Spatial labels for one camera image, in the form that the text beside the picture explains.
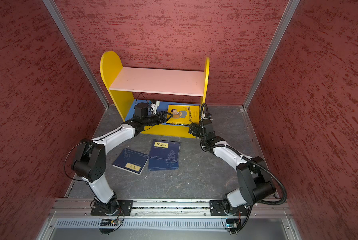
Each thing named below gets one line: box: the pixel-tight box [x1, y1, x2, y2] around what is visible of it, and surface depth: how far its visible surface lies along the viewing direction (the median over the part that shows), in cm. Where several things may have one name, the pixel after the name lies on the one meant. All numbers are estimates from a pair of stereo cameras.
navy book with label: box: [150, 139, 180, 161], surface depth 96 cm
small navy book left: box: [112, 147, 150, 176], surface depth 92 cm
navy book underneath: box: [148, 157, 179, 171], surface depth 90 cm
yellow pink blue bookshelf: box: [99, 51, 210, 139], surface depth 80 cm
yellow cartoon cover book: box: [166, 104, 200, 125], surface depth 95 cm
